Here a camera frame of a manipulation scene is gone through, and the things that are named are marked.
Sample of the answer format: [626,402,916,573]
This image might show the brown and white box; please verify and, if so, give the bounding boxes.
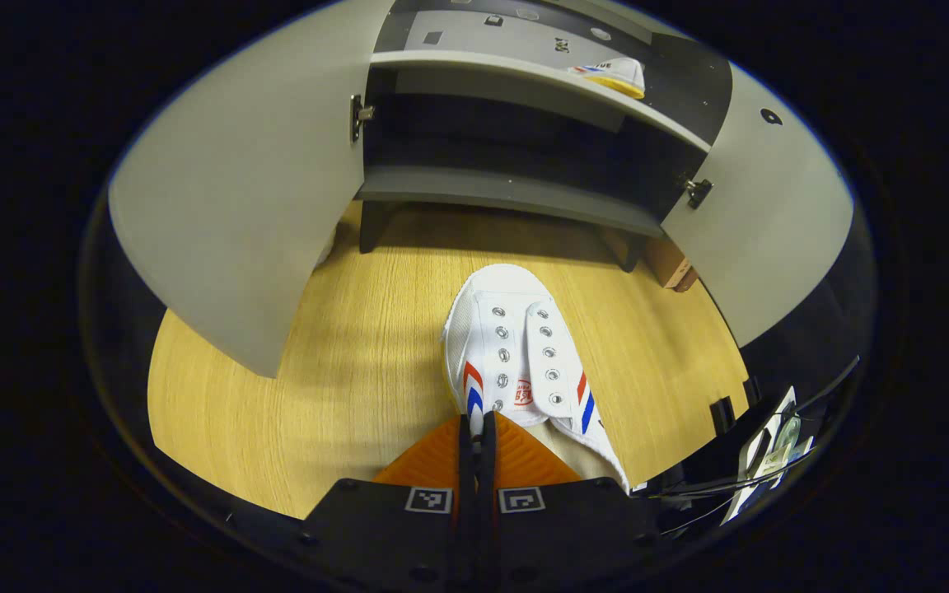
[646,237,699,293]

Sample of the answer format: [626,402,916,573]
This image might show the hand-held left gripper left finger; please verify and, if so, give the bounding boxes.
[302,412,475,590]

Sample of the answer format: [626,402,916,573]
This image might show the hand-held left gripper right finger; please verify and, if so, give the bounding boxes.
[474,412,665,590]

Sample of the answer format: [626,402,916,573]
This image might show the white striped shoe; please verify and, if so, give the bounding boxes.
[569,58,647,100]
[442,264,632,493]

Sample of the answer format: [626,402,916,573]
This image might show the cabinet door with cherry sticker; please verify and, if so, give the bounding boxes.
[660,62,854,348]

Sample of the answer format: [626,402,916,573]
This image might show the black backdrop cloth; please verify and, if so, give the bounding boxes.
[79,177,879,462]

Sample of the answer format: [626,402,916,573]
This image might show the cabinet door with camera sticker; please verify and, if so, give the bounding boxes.
[108,0,397,380]

